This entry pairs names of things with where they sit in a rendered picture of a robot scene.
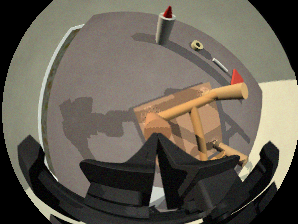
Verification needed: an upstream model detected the tan wooden stool leg frame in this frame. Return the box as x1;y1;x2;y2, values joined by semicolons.
144;82;249;168

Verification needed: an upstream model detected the grey bottle with red pointed cap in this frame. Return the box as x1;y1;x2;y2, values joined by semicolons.
155;6;176;45

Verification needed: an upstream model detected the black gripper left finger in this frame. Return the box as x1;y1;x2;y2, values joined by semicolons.
79;133;158;206

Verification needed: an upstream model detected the white cylindrical rod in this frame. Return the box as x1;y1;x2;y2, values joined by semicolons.
212;58;228;73

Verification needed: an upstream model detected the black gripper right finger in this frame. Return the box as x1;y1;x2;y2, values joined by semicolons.
157;133;240;210

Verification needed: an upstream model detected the tan wooden stool seat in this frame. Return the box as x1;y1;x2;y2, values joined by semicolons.
133;82;223;160

